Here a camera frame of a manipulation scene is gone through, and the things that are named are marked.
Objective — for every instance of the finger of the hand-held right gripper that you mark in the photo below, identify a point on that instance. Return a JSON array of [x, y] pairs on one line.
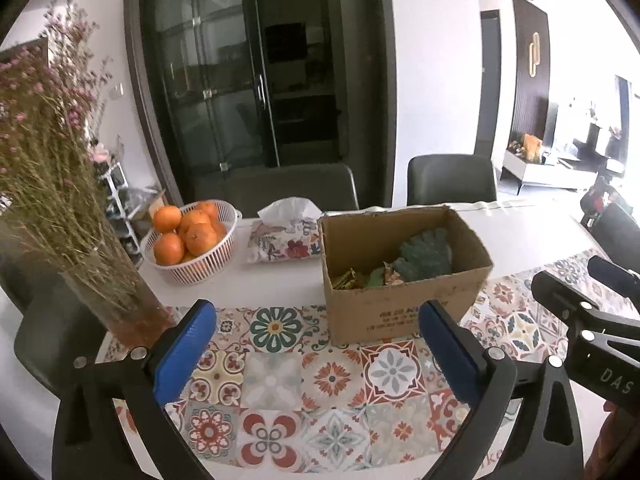
[[565, 300], [617, 277]]

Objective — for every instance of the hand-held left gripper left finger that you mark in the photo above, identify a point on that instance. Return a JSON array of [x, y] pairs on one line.
[[185, 355]]

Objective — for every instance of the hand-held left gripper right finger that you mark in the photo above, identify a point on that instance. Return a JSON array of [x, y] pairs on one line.
[[450, 355]]

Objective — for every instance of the brown cardboard box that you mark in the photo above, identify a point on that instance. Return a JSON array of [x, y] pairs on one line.
[[400, 315]]

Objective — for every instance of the green leaf plush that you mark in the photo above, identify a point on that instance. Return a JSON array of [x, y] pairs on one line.
[[425, 255]]

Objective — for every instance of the person's right hand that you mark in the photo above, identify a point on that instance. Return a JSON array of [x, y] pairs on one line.
[[602, 440]]

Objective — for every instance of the glass vase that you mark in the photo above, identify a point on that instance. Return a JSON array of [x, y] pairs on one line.
[[132, 315]]

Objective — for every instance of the white plastic basket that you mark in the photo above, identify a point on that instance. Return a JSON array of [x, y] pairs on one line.
[[200, 270]]

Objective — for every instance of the pile of oranges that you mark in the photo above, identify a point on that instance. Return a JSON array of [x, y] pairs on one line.
[[195, 232]]

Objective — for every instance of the white low console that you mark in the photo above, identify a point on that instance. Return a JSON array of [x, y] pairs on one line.
[[545, 172]]

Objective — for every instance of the patterned tile table mat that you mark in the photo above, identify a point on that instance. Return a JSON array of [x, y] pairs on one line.
[[320, 400]]

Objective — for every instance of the floral tissue pack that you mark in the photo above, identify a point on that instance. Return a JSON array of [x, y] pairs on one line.
[[285, 245]]

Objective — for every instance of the white shelf rack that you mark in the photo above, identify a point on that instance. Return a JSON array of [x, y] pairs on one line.
[[122, 195]]

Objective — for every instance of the white tissue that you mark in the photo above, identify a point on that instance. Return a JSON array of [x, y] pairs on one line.
[[290, 210]]

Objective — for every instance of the dark doorway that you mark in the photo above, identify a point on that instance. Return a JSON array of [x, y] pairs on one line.
[[489, 85]]

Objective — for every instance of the dried flower bunch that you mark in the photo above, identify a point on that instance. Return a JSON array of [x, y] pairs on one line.
[[45, 160]]

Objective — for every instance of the black glass door cabinet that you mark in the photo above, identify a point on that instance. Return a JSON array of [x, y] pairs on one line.
[[240, 60]]

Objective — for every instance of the dark slatted wall panel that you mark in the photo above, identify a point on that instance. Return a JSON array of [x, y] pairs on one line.
[[531, 75]]

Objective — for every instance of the wall light switch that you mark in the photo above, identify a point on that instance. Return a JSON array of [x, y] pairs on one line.
[[117, 90]]

